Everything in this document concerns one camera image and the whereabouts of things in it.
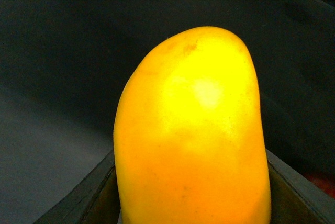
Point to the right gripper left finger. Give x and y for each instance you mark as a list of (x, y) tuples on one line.
[(94, 200)]

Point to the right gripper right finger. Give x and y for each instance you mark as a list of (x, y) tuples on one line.
[(294, 198)]

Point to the yellow mango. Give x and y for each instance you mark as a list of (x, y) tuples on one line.
[(188, 138)]

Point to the red yellow apple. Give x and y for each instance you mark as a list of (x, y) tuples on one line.
[(323, 181)]

